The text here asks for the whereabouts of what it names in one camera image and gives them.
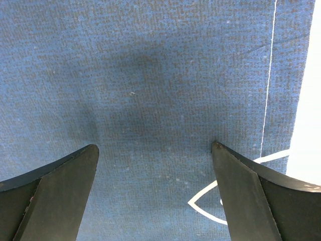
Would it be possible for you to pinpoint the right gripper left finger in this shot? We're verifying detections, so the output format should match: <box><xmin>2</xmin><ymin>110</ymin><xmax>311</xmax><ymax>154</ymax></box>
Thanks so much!
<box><xmin>1</xmin><ymin>144</ymin><xmax>99</xmax><ymax>240</ymax></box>

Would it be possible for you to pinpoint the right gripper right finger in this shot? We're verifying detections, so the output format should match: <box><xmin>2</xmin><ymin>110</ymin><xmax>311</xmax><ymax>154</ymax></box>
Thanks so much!
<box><xmin>212</xmin><ymin>142</ymin><xmax>320</xmax><ymax>240</ymax></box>

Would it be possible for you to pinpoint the navy blue cloth placemat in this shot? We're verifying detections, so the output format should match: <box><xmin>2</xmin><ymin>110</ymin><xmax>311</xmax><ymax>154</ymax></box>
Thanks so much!
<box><xmin>1</xmin><ymin>1</ymin><xmax>315</xmax><ymax>240</ymax></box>

